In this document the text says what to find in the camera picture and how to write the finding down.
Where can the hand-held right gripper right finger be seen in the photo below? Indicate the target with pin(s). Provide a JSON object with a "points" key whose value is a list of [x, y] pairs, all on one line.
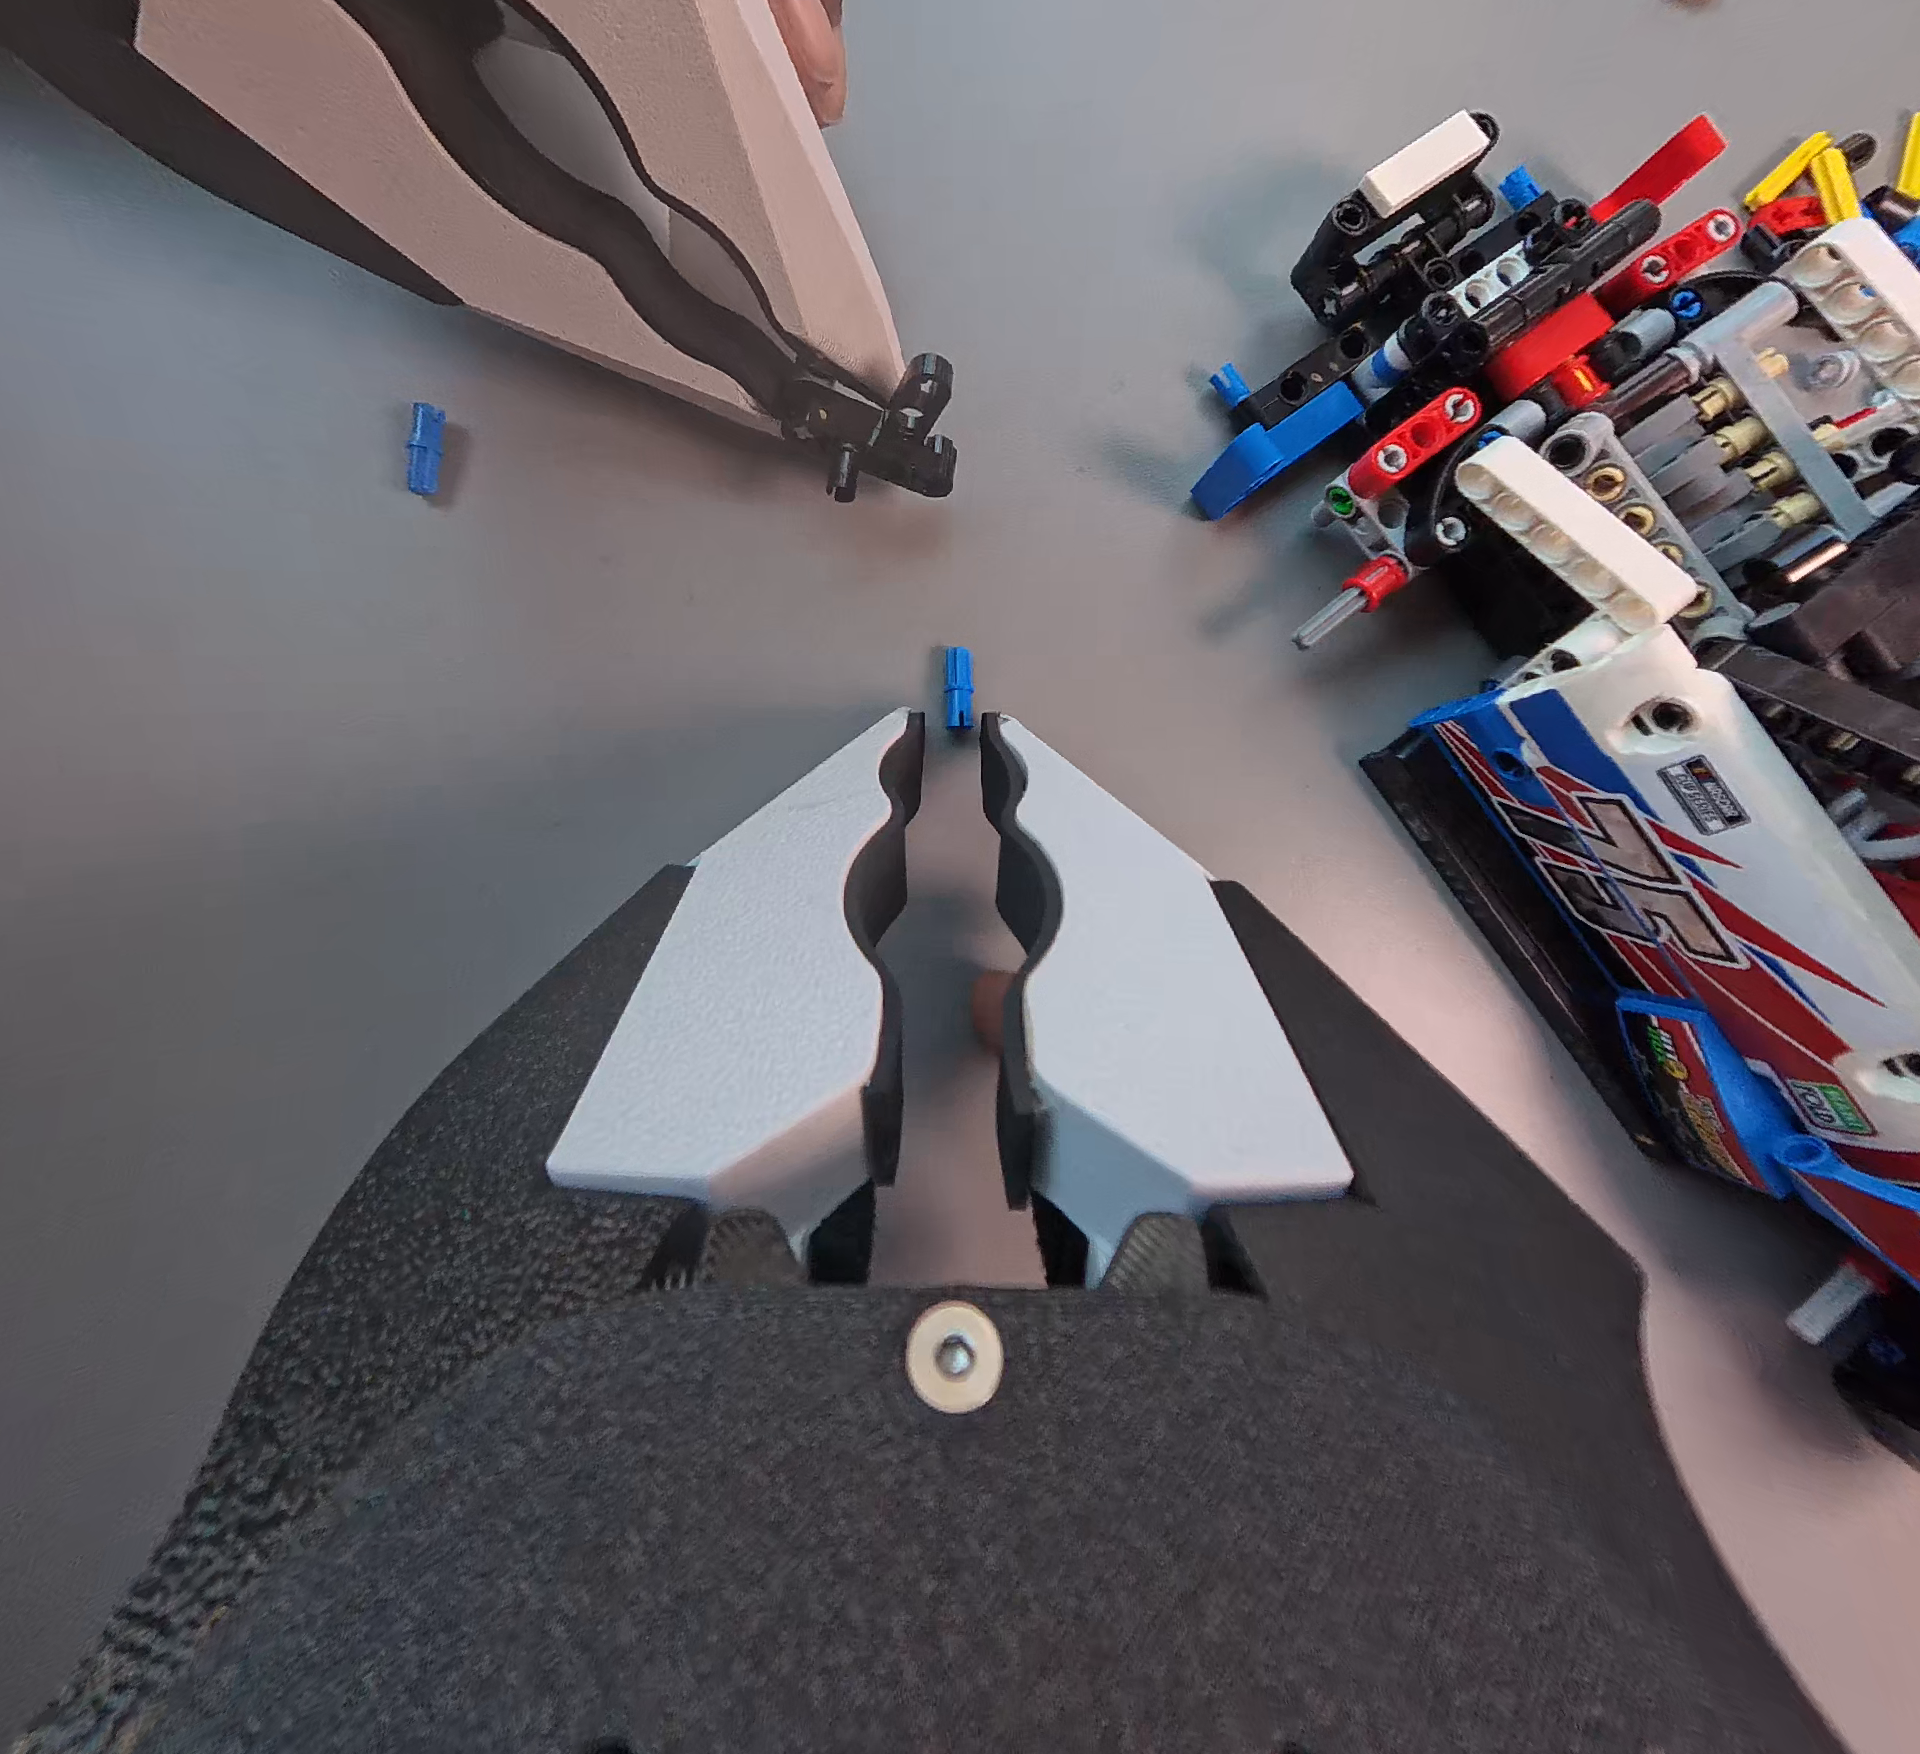
{"points": [[1183, 1034]]}

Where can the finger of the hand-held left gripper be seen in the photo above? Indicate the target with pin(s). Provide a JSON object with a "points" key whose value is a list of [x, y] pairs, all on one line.
{"points": [[629, 28], [300, 120]]}

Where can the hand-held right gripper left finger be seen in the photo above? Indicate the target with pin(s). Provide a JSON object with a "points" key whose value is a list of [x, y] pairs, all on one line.
{"points": [[720, 1034]]}

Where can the blue brick pin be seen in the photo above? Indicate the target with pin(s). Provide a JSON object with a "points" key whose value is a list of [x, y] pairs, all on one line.
{"points": [[956, 690], [428, 450]]}

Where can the black brick connector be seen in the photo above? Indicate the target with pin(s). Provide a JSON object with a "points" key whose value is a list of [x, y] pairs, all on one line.
{"points": [[918, 385]]}

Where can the grey desk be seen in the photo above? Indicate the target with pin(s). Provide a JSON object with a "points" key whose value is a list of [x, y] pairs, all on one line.
{"points": [[449, 735]]}

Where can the person's right hand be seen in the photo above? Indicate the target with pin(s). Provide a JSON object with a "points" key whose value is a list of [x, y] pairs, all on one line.
{"points": [[990, 1007]]}

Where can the toy brick race car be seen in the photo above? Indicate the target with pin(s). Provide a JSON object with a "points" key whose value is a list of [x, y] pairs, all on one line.
{"points": [[1649, 809]]}

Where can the heap of assorted loose bricks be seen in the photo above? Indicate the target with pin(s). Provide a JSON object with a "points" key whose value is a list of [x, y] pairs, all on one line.
{"points": [[1815, 172]]}

